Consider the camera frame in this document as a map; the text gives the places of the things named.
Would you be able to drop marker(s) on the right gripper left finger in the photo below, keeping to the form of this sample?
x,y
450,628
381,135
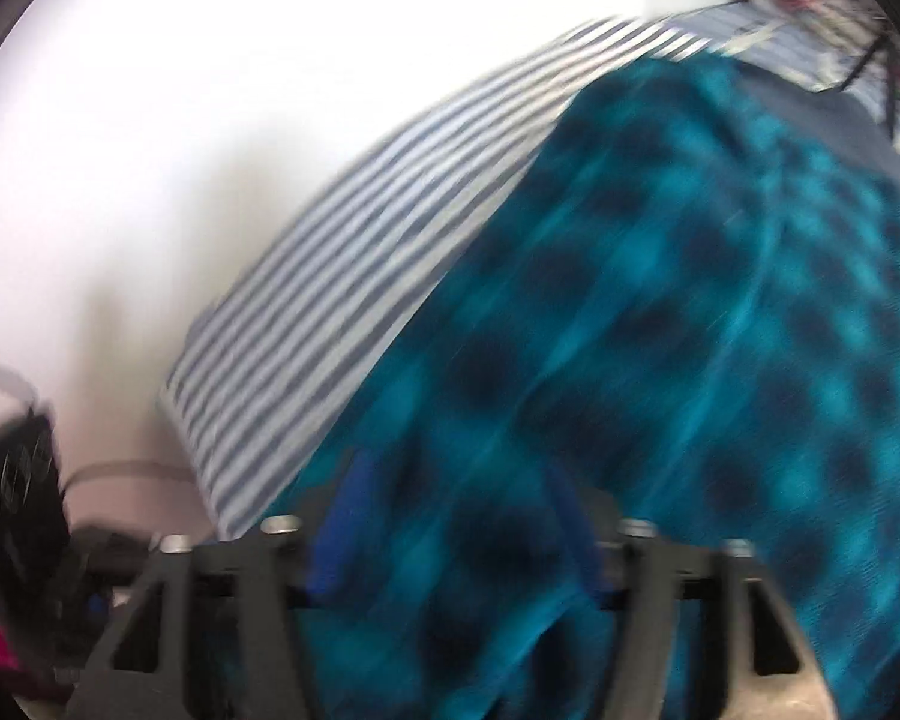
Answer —
x,y
209,631

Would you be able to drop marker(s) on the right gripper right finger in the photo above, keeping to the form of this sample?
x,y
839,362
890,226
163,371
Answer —
x,y
697,632

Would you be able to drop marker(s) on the teal plaid fleece jacket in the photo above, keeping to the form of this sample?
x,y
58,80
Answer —
x,y
691,302

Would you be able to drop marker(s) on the striped blue bed sheet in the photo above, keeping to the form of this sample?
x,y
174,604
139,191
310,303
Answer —
x,y
270,370

